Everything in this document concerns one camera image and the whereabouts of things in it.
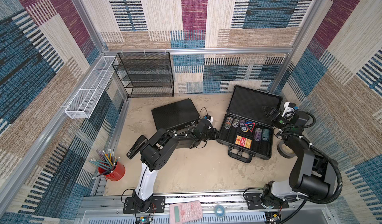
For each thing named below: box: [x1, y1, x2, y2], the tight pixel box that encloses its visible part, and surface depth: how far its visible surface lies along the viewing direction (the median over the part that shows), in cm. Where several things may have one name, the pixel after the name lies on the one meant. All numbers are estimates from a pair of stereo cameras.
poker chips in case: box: [223, 116, 271, 142], surface depth 101 cm
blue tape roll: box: [214, 204, 226, 218], surface depth 73 cm
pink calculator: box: [169, 200, 204, 224], surface depth 71 cm
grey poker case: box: [216, 84, 284, 164], surface depth 99 cm
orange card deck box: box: [234, 134, 253, 150], surface depth 94 cm
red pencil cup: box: [97, 161, 126, 182], surface depth 82 cm
